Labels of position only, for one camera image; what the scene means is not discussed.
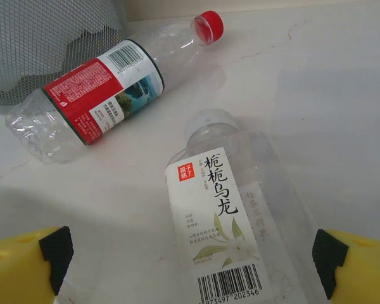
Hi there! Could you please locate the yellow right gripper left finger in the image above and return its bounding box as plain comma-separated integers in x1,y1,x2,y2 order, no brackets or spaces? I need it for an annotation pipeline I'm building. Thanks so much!
0,225,75,304

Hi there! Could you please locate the grey metal mesh bin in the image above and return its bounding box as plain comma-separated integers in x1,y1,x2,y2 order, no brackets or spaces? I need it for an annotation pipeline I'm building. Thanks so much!
0,0,130,115

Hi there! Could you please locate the red label clear plastic bottle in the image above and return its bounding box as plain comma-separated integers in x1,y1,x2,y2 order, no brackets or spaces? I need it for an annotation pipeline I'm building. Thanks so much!
4,9,225,165

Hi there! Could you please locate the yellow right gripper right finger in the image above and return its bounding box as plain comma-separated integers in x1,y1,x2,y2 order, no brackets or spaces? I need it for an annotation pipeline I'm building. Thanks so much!
312,229,380,304

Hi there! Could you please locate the white label clear plastic bottle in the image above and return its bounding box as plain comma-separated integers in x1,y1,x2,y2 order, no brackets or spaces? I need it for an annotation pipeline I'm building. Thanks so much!
163,108,324,304

